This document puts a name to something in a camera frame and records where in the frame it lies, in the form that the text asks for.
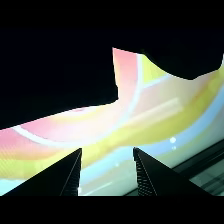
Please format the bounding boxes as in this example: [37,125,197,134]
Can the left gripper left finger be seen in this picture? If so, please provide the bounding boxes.
[2,148,83,197]

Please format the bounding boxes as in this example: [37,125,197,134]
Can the black jeans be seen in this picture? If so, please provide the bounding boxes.
[0,27,224,131]

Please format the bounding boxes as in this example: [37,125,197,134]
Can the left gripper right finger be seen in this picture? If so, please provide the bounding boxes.
[132,146,210,197]

